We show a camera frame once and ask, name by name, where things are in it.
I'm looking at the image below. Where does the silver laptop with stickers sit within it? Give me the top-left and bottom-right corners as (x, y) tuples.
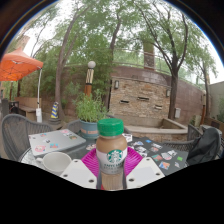
(27, 128), (88, 158)

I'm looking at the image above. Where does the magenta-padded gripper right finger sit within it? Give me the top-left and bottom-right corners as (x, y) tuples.
(123, 146), (166, 190)

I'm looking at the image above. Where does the wooden bench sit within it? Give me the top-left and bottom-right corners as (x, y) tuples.
(14, 96), (43, 114)

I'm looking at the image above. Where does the potted plant in teal pot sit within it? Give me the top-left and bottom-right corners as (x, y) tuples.
(73, 93), (109, 140)

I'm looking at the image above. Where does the white sticker sheet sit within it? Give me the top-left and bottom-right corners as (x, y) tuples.
(121, 133), (134, 143)

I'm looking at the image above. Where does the black jacket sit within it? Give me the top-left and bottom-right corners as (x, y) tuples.
(185, 127), (223, 167)

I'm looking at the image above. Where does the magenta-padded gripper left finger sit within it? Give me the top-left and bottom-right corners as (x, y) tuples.
(59, 147), (102, 190)

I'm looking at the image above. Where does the blue sticker card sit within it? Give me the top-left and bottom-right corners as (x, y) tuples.
(85, 143), (98, 152)

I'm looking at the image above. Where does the green-capped coffee drink bottle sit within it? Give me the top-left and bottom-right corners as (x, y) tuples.
(95, 117), (129, 192)

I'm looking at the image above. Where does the blue yellow striped cone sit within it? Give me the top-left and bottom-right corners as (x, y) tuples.
(49, 101), (60, 120)

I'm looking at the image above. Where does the white ceramic mug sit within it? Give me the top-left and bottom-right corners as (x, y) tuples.
(35, 151), (73, 177)

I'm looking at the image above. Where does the globe-topped wooden lamp post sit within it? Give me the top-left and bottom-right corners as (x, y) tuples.
(83, 60), (97, 98)

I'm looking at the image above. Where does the black laptop with stickers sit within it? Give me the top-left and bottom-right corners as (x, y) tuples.
(128, 135), (189, 177)

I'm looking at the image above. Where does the orange canopy tent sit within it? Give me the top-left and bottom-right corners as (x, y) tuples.
(0, 47), (45, 123)

